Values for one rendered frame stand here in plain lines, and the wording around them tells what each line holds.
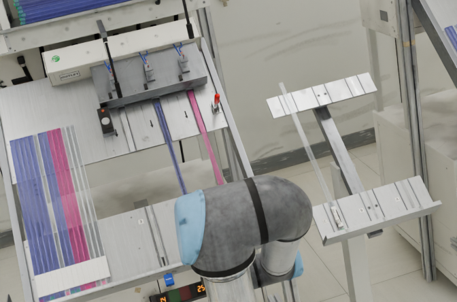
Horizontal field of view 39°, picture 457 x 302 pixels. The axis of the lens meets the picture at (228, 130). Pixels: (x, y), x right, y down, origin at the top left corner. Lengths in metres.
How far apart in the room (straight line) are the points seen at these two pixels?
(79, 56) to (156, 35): 0.25
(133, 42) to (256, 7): 1.73
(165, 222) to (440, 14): 1.17
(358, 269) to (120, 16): 1.10
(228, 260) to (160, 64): 1.06
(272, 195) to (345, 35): 2.90
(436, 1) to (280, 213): 1.45
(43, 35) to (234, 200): 1.16
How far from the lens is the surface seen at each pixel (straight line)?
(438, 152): 2.50
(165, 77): 2.02
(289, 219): 1.10
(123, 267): 1.86
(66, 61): 2.07
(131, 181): 2.69
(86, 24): 2.08
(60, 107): 2.08
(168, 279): 1.82
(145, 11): 2.09
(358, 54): 3.99
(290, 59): 3.83
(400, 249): 3.09
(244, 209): 1.07
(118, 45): 2.07
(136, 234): 1.88
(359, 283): 2.20
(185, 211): 1.07
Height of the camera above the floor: 1.66
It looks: 20 degrees down
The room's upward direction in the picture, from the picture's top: 12 degrees counter-clockwise
